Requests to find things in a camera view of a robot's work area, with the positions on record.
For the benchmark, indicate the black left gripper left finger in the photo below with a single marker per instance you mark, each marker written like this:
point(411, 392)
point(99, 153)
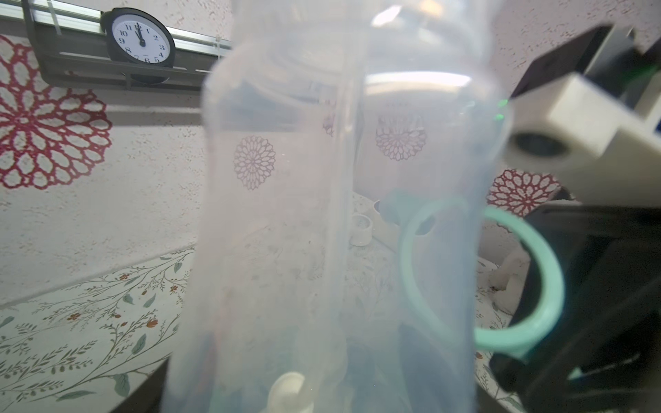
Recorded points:
point(148, 396)

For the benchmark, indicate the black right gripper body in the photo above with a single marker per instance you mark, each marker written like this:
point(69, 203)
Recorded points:
point(604, 353)

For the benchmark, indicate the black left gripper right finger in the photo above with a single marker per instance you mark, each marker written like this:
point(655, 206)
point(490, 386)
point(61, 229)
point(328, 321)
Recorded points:
point(486, 403)

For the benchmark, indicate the clear baby bottle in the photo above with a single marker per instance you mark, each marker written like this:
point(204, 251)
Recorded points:
point(321, 110)

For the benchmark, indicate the grey white plush toy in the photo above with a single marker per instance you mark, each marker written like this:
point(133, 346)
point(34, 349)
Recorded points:
point(508, 280)

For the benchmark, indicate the black alarm clock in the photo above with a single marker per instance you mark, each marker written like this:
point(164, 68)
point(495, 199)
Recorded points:
point(136, 37)

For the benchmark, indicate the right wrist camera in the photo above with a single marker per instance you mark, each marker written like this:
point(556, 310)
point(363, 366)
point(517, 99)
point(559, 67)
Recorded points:
point(588, 113)

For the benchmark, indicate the grey wall shelf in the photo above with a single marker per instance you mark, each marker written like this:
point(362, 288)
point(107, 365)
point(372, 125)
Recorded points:
point(70, 51)

